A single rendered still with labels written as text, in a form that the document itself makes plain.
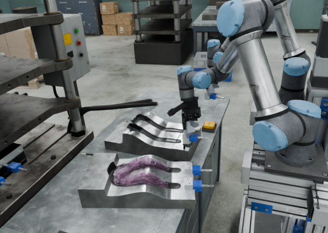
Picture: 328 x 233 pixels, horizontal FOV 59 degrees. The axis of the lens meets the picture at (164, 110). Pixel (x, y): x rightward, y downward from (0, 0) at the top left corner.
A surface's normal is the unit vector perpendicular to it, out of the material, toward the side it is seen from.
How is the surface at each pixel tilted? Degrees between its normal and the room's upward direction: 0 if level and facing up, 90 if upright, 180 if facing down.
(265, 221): 0
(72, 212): 0
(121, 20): 87
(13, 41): 83
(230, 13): 83
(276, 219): 0
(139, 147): 90
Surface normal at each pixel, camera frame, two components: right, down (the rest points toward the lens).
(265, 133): -0.79, 0.41
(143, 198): -0.07, 0.47
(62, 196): -0.05, -0.89
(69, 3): -0.28, 0.46
